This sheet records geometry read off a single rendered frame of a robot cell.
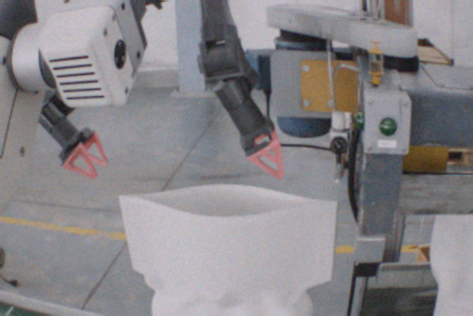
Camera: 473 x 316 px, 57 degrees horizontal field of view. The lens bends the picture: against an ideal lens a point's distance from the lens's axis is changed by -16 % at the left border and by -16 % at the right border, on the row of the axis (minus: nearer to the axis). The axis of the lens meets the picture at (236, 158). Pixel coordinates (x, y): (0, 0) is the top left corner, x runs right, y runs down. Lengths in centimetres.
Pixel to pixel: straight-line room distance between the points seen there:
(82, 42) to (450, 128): 59
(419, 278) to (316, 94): 62
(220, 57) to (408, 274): 83
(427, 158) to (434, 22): 500
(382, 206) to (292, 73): 45
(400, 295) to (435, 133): 74
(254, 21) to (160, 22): 119
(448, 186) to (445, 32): 516
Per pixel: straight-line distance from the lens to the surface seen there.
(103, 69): 55
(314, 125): 126
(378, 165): 84
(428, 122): 83
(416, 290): 147
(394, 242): 150
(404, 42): 90
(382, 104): 75
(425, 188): 105
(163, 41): 637
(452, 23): 618
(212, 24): 96
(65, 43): 54
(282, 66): 119
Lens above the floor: 153
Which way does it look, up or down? 22 degrees down
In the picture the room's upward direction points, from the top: 3 degrees counter-clockwise
